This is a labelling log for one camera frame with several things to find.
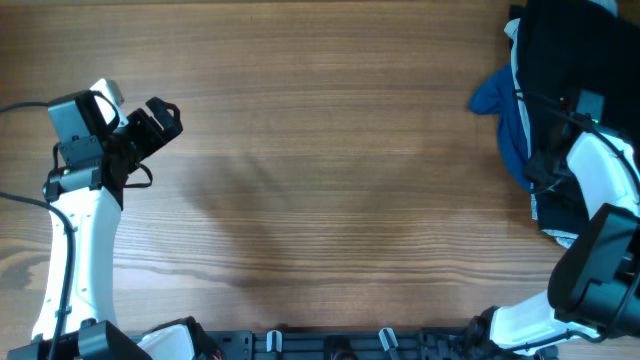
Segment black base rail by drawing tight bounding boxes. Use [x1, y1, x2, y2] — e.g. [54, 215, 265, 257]
[209, 328, 524, 360]

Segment black shorts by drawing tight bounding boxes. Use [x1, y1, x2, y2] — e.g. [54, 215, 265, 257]
[516, 0, 639, 237]

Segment light denim shorts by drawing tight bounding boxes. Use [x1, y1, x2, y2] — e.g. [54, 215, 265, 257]
[505, 1, 637, 248]

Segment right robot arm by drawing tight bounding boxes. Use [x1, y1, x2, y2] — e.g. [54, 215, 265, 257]
[461, 92, 639, 359]

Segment left camera cable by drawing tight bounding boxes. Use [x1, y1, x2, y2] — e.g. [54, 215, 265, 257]
[0, 101, 77, 360]

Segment blue garment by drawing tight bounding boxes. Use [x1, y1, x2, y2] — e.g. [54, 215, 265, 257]
[468, 64, 531, 193]

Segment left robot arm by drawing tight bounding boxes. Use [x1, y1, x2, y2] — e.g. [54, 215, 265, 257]
[7, 90, 224, 359]

